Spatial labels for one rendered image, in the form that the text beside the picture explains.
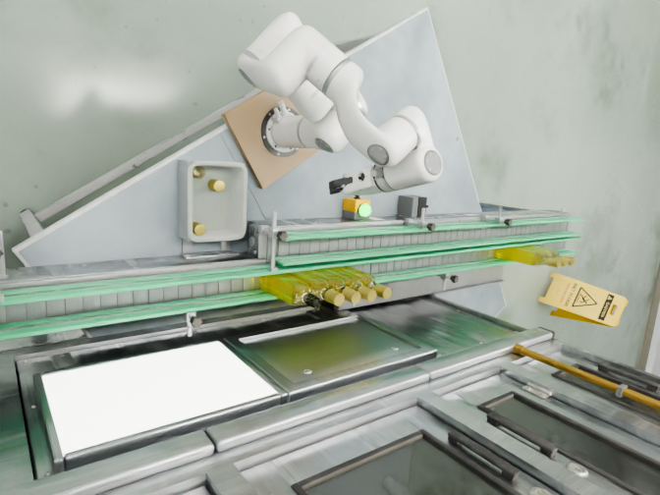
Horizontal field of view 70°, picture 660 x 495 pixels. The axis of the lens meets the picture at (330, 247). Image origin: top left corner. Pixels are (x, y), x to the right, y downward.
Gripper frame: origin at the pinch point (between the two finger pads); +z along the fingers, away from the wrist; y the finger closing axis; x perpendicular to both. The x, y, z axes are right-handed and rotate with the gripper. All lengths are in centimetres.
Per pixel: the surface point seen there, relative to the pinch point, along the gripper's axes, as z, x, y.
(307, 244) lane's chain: 34.3, -12.1, 10.8
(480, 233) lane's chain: 34, -13, 100
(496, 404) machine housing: -21, -54, 23
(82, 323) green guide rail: 30, -27, -55
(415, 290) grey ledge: 40, -33, 63
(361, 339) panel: 13.3, -40.5, 12.1
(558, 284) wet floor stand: 128, -60, 330
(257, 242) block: 33.8, -10.5, -6.9
